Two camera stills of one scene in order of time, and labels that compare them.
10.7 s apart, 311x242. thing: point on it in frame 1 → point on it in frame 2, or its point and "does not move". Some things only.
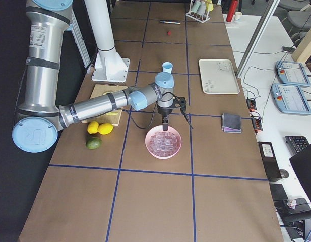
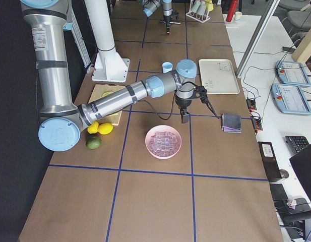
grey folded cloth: x=231 y=123 does not move
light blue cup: x=167 y=67 does not move
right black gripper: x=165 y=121 → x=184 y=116
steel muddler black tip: x=170 y=22 does not move
